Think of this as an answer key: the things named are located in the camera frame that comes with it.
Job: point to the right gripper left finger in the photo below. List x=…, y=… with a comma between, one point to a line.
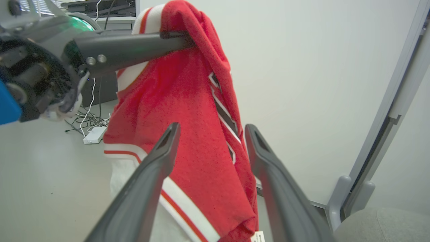
x=141, y=195

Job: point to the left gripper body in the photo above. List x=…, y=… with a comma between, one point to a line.
x=37, y=67

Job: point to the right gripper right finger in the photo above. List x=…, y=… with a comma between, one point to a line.
x=285, y=201

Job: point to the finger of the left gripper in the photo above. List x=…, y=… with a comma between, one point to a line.
x=127, y=47

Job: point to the red jersey with white stripes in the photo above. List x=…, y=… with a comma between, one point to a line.
x=181, y=111

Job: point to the blue plastic block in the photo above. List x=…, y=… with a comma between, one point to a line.
x=6, y=104

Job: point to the black cabinet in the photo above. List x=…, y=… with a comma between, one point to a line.
x=104, y=89

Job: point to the flat white box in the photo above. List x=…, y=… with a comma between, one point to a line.
x=95, y=135

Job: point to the grey fabric sofa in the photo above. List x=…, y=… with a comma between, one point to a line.
x=386, y=227

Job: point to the white partition panel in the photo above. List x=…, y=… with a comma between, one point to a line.
x=302, y=84
x=406, y=161

